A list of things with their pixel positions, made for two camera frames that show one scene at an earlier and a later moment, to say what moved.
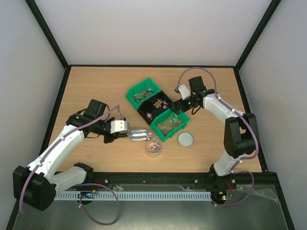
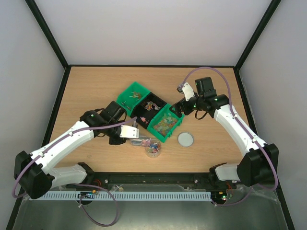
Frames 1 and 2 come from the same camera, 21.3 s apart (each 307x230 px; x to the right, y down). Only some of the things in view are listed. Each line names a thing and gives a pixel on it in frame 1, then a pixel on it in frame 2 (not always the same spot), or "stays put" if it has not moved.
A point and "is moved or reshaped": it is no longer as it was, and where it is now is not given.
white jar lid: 185,139 stays put
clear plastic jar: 153,146 stays put
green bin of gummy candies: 169,124 is moved or reshaped
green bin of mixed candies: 142,91 → 130,95
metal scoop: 138,135 → 135,142
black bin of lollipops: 159,104 is moved or reshaped
